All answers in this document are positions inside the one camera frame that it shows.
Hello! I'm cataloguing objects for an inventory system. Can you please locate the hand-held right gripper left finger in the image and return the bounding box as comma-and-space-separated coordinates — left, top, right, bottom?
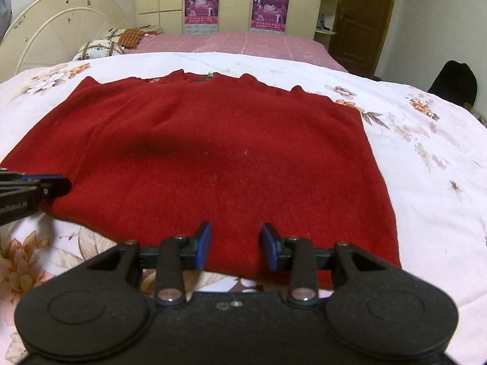
82, 221, 212, 308

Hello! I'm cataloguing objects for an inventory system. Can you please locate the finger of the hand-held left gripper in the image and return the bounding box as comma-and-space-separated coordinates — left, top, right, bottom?
22, 174, 72, 199

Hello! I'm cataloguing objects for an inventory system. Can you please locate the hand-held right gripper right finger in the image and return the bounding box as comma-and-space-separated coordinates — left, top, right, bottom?
259, 222, 392, 308

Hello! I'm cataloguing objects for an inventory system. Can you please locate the red beaded sweater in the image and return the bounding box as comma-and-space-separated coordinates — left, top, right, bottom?
0, 69, 402, 290

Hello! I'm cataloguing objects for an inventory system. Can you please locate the white brown patterned pillow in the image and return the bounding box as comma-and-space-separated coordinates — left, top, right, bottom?
72, 40, 125, 62

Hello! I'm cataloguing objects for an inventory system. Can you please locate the white arched headboard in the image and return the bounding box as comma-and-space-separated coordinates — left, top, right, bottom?
0, 0, 132, 84

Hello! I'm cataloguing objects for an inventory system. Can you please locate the orange striped pillow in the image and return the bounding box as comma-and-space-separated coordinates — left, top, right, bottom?
114, 28, 147, 50

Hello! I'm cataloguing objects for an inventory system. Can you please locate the white floral bed blanket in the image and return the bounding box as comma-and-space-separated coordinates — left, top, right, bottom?
0, 51, 487, 354

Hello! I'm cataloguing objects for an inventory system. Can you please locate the pink checked bed sheet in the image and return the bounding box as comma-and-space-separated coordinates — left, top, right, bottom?
134, 31, 349, 74

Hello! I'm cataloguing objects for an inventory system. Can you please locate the brown wooden door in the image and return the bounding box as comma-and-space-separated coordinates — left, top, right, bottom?
328, 0, 401, 79

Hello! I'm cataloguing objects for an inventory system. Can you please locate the cream wardrobe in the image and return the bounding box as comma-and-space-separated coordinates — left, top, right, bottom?
134, 0, 328, 40

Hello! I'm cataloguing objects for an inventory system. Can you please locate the cream corner shelf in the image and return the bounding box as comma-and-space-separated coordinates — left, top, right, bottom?
314, 0, 344, 41

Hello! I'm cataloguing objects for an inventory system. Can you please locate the purple wall poster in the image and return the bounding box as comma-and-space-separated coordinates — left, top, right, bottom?
184, 0, 221, 26
250, 0, 291, 33

